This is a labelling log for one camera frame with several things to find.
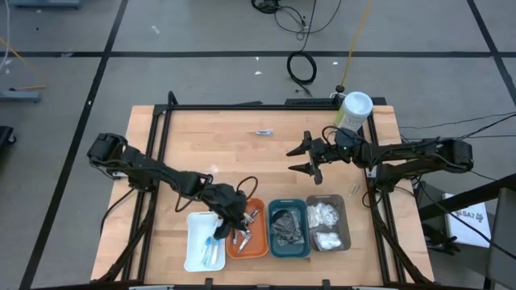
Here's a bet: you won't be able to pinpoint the black aluminium table frame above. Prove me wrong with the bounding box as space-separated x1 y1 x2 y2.
90 90 435 290

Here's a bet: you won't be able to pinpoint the tangled black cables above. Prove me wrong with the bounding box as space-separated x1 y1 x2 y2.
250 0 343 41

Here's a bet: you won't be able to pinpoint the blue toothbrush packet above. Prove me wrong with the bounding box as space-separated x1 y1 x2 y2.
200 235 214 267
209 237 222 267

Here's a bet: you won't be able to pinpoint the black clamp device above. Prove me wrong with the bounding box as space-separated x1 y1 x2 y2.
421 223 460 257

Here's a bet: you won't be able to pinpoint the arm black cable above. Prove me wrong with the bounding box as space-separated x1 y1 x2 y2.
414 176 516 261
174 176 259 213

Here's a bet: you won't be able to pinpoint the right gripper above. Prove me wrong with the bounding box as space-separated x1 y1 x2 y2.
285 128 364 186

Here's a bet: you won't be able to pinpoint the grey panel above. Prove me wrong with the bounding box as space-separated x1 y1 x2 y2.
485 187 516 290

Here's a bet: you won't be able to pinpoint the white plastic bin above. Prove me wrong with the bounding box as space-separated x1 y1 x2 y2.
184 211 227 273

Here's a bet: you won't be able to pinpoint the blue-grey stand foot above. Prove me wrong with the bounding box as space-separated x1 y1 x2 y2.
7 0 81 10
0 89 44 104

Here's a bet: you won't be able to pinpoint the teal plastic bin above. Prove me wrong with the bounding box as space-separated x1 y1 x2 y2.
268 197 311 259

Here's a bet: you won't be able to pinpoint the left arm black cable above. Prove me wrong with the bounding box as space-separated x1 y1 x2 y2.
174 176 259 213

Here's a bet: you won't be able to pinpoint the white cable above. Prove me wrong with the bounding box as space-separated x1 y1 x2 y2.
0 0 11 76

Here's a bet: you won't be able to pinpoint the black caster object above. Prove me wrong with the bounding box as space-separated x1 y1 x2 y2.
0 125 17 152

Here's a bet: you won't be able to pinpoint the yellow cable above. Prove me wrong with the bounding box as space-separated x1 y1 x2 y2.
0 38 48 92
340 0 374 88

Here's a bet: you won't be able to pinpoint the white cotton balls packet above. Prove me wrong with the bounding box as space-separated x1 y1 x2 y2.
314 231 344 251
307 202 340 230

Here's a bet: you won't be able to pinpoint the orange plastic bin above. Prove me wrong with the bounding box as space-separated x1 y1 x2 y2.
225 197 270 259

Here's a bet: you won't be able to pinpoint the clear plastic wrapper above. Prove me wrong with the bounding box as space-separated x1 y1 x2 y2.
347 180 362 202

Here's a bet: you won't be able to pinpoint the black metal beam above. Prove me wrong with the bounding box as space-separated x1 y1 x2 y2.
417 172 516 221

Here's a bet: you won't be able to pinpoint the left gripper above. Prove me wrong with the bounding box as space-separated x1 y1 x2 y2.
199 183 249 241

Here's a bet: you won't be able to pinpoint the white-lidded wipes canister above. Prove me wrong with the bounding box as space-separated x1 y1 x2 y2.
334 91 374 134

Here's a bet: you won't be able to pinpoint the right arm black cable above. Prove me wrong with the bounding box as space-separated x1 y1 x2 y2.
414 176 516 261

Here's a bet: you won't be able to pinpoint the coiled black cable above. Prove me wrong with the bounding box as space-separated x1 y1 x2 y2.
285 51 318 86

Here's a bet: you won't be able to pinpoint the left base black cable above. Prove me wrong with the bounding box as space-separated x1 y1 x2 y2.
99 184 138 237

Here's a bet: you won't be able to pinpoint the thin black cables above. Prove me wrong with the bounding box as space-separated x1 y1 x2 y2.
398 112 516 140

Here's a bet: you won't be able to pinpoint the white cardboard box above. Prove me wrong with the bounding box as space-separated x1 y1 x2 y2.
443 192 493 249

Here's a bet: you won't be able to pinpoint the brown plastic bin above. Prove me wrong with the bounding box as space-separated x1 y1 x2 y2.
306 194 352 253

